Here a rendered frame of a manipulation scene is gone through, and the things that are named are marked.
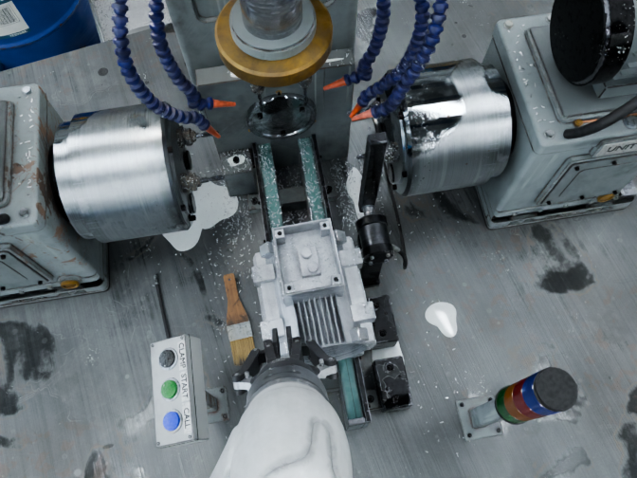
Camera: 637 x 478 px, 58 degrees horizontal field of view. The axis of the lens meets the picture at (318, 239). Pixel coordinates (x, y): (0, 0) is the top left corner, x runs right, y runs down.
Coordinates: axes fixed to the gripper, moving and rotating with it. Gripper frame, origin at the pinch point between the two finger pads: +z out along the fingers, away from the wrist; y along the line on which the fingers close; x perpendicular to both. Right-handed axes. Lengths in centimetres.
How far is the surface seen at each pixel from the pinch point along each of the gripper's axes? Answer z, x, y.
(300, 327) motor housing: 11.4, 1.5, -2.9
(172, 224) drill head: 27.2, -17.2, 17.6
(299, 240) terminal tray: 16.4, -12.2, -4.9
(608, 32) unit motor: 6, -38, -55
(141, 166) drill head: 21.7, -28.3, 20.0
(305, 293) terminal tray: 9.3, -4.6, -4.5
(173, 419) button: 7.1, 11.7, 19.0
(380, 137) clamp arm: 9.5, -27.2, -19.6
